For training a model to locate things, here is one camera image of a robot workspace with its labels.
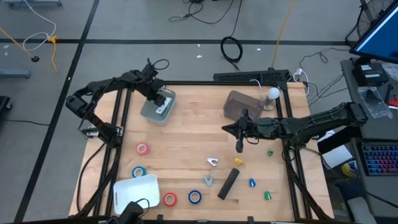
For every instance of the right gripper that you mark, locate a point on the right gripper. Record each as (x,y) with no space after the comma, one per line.
(264,128)

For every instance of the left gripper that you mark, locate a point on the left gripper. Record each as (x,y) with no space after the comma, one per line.
(152,87)

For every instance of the mint green stapler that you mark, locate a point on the mint green stapler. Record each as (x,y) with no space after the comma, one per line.
(167,109)

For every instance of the yellow staple remover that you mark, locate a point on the yellow staple remover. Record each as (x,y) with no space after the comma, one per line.
(238,160)

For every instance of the pink tape roll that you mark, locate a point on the pink tape roll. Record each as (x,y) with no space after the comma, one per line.
(137,149)

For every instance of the black stapler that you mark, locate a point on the black stapler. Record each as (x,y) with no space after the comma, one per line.
(228,183)

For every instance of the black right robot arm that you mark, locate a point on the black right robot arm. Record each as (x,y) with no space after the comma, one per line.
(326,121)

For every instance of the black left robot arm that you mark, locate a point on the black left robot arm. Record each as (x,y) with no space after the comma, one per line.
(76,105)

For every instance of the blue staple remover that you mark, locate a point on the blue staple remover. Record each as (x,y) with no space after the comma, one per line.
(252,183)

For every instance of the grey-blue staple remover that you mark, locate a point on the grey-blue staple remover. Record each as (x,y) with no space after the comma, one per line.
(207,182)

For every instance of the teal tape roll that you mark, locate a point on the teal tape roll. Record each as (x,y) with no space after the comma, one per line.
(133,172)

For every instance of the dark blue tape roll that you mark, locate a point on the dark blue tape roll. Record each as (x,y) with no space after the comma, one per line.
(189,197)

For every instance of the red tape roll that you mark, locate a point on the red tape roll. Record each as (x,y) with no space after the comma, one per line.
(164,199)

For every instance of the pale translucent storage bin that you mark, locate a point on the pale translucent storage bin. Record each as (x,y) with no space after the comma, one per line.
(152,115)

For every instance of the smoky grey storage bin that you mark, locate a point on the smoky grey storage bin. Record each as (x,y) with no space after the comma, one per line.
(239,104)

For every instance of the silver white clip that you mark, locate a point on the silver white clip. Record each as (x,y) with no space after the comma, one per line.
(211,160)

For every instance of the black perforated power box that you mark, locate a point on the black perforated power box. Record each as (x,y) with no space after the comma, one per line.
(248,76)

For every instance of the white power adapter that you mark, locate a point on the white power adapter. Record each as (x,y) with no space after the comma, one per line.
(299,72)

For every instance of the small white paper sheet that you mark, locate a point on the small white paper sheet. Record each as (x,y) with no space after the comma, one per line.
(329,136)

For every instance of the white storage bin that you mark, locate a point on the white storage bin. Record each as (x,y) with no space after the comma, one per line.
(136,189)

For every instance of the large white paper sheet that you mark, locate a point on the large white paper sheet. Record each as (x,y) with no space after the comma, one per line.
(337,155)

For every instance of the yellow crumpled item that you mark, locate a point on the yellow crumpled item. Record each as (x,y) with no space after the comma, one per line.
(348,170)

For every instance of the grey side desk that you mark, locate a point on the grey side desk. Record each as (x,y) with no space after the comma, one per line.
(357,93)

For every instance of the clear plastic bag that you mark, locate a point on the clear plastic bag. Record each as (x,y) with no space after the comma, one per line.
(373,102)

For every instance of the black mini computer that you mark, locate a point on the black mini computer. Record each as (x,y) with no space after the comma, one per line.
(370,76)

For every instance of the backlit keyboard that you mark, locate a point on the backlit keyboard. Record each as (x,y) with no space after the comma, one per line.
(381,160)

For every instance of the grey cart base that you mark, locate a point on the grey cart base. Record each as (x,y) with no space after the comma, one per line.
(31,3)
(15,74)

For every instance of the red tool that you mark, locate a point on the red tool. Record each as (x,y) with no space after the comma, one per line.
(393,102)

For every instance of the computer monitor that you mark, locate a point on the computer monitor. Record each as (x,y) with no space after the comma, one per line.
(382,40)

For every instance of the black floor fan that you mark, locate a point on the black floor fan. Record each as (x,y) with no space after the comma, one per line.
(367,18)

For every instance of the black aluminium table frame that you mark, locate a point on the black aluminium table frame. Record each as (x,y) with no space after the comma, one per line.
(202,83)

